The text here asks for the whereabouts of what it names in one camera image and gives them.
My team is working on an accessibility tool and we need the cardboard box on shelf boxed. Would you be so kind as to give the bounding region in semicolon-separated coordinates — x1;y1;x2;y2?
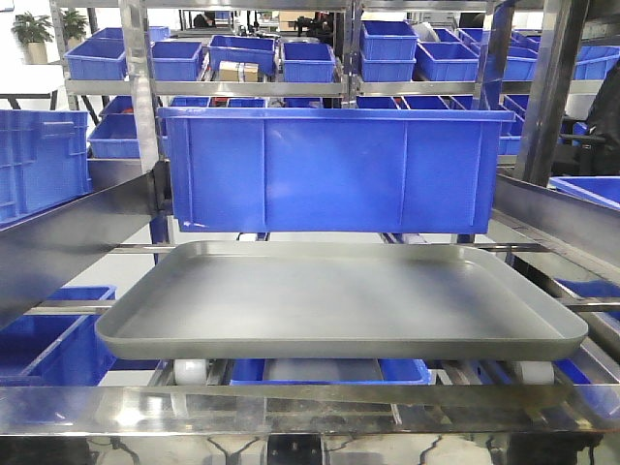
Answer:
217;61;260;82

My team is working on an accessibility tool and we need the large blue plastic bin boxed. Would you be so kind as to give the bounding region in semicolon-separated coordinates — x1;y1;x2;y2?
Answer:
159;107;514;234

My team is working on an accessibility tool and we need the grey metal tray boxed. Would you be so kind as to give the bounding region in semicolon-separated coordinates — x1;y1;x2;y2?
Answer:
96;241;588;361

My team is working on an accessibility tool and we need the blue bin under tray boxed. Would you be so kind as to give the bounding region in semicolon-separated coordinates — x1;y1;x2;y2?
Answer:
230;358;431;386

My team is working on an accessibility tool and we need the white roller left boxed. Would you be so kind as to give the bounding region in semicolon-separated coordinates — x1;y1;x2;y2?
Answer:
173;359;209;386

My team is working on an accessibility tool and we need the white roller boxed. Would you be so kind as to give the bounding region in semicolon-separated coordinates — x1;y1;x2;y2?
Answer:
173;359;209;386
513;361;555;386

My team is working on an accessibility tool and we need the white roller right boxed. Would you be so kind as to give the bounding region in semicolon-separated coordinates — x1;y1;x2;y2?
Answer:
513;361;555;386

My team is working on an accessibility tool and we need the blue crate at left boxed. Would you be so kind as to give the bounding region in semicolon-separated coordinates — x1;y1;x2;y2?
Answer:
1;109;92;226

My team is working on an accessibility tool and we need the blue bin lower left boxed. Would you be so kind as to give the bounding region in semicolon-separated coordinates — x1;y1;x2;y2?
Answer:
1;314;158;387

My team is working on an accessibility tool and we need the potted plant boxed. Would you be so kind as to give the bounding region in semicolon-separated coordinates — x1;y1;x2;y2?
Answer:
12;12;54;65

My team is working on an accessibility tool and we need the steel shelf frame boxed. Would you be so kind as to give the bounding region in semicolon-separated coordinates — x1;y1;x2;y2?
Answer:
1;1;619;464

